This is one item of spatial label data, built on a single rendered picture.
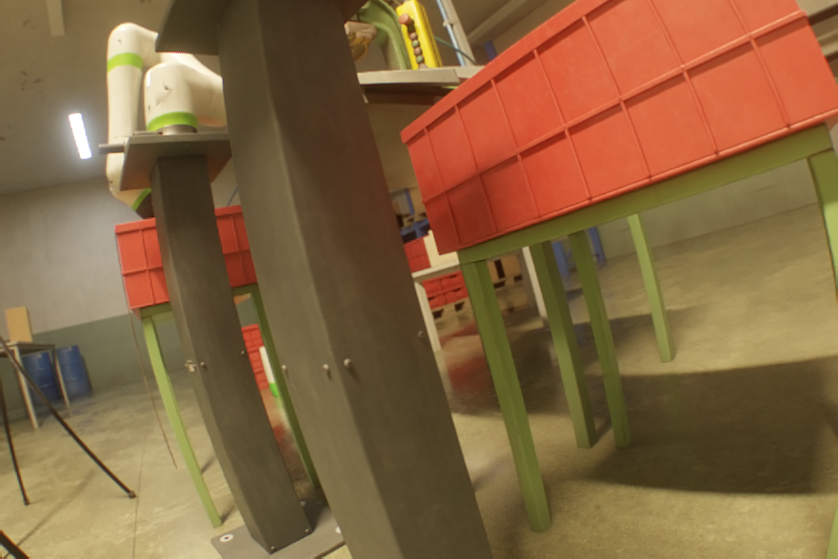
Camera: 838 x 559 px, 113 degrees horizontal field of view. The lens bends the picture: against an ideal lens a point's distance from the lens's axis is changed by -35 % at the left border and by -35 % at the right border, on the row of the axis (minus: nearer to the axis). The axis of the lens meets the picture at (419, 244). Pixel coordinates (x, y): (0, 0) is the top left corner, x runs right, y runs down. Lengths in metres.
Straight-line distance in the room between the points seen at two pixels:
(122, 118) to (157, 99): 0.27
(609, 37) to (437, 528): 0.55
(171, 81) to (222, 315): 0.55
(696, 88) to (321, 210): 0.38
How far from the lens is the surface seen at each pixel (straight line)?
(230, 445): 0.92
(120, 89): 1.34
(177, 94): 1.05
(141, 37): 1.45
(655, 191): 0.49
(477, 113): 0.60
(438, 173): 0.66
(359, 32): 1.20
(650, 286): 1.47
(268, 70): 0.43
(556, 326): 0.99
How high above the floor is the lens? 0.51
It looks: 4 degrees up
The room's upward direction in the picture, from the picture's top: 16 degrees counter-clockwise
